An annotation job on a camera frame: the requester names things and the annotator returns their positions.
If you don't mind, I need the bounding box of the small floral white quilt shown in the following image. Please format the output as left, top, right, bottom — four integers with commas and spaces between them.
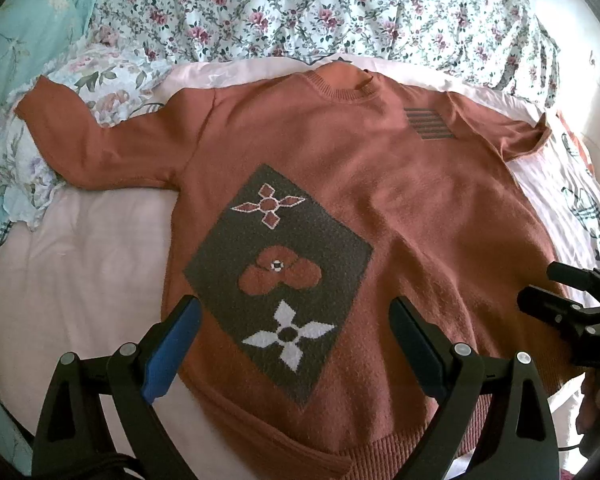
90, 0, 559, 107

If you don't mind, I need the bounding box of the large rose print pillow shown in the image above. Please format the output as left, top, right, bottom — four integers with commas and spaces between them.
0, 44, 173, 229

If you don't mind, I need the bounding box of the orange fabric at bed edge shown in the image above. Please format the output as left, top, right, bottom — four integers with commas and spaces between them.
556, 112, 595, 177

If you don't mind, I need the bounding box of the rust orange knit sweater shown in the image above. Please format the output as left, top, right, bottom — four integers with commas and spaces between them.
14, 58, 574, 480

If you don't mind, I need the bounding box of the right hand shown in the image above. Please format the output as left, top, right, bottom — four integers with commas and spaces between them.
576, 368, 600, 434

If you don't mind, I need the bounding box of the pink heart-print bed sheet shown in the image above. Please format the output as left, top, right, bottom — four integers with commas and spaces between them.
0, 55, 600, 479

